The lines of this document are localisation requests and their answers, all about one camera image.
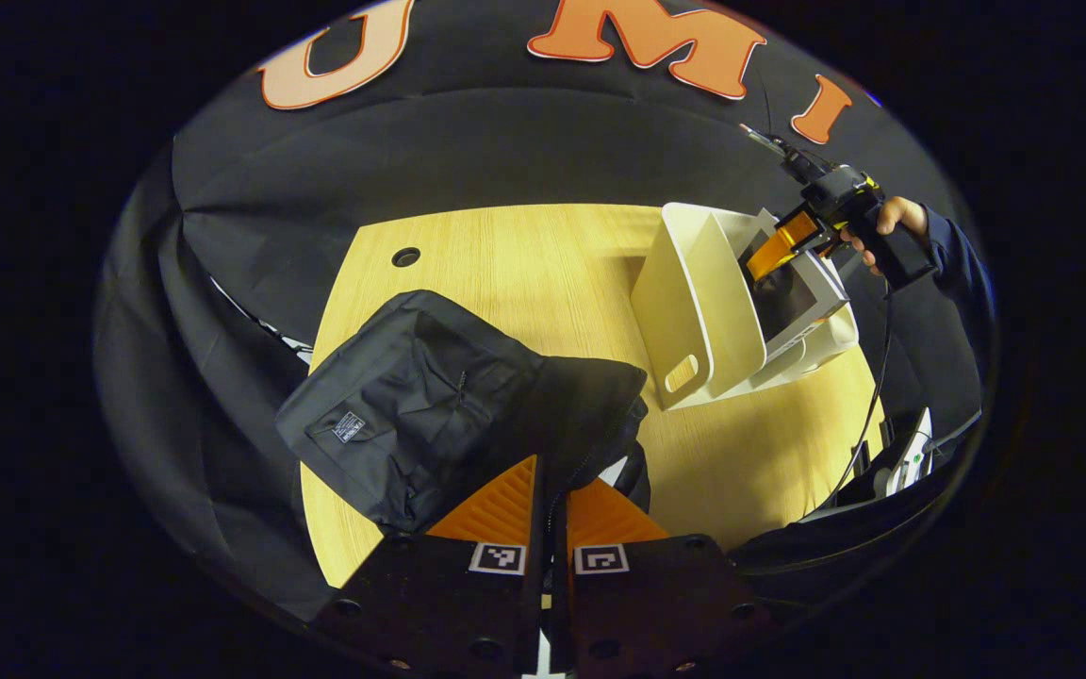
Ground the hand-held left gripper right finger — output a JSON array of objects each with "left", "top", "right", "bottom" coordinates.
[{"left": 548, "top": 472, "right": 778, "bottom": 678}]

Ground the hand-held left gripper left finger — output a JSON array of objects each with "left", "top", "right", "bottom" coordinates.
[{"left": 310, "top": 455, "right": 549, "bottom": 678}]

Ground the grey cover book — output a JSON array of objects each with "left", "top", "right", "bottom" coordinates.
[{"left": 739, "top": 209, "right": 852, "bottom": 364}]

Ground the white bookshelf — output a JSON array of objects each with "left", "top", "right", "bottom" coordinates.
[{"left": 630, "top": 202, "right": 860, "bottom": 412}]

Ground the black schoolbag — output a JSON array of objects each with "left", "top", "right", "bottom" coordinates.
[{"left": 274, "top": 290, "right": 654, "bottom": 567}]

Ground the white power strip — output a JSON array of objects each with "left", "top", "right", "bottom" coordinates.
[{"left": 873, "top": 407, "right": 936, "bottom": 499}]

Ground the black cable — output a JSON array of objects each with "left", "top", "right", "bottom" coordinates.
[{"left": 821, "top": 283, "right": 895, "bottom": 510}]

